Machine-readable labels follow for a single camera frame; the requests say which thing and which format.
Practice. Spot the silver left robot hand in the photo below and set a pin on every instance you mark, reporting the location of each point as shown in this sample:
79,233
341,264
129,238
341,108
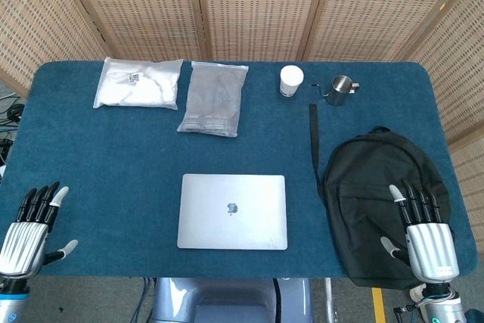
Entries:
26,240

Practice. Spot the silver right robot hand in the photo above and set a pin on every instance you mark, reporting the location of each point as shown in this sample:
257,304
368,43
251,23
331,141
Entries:
431,247

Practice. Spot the silver laptop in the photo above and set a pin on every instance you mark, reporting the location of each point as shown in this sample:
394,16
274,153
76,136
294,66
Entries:
232,224

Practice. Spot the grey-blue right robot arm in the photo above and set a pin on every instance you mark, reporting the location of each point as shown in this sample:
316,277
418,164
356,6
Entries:
446,308

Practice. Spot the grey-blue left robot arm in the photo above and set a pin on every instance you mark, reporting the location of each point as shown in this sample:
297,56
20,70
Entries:
11,304

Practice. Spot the black backpack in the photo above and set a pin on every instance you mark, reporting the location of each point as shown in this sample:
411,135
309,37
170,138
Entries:
363,187

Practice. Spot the metal table leg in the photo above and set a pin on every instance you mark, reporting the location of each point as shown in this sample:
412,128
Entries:
329,300

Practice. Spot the steel gooseneck pitcher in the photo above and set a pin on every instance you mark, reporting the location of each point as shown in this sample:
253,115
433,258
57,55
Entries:
338,92

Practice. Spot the white clothing in plastic bag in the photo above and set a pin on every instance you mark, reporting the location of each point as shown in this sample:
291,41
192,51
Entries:
140,88

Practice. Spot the grey robot torso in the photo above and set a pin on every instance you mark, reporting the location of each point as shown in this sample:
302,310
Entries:
227,300

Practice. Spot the white paper cup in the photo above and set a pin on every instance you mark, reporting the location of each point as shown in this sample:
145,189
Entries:
291,81

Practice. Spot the grey clothing in plastic bag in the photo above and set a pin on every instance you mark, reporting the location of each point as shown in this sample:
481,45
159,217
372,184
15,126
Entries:
215,100

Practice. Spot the woven bamboo folding screen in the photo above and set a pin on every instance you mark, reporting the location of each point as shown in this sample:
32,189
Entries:
257,5

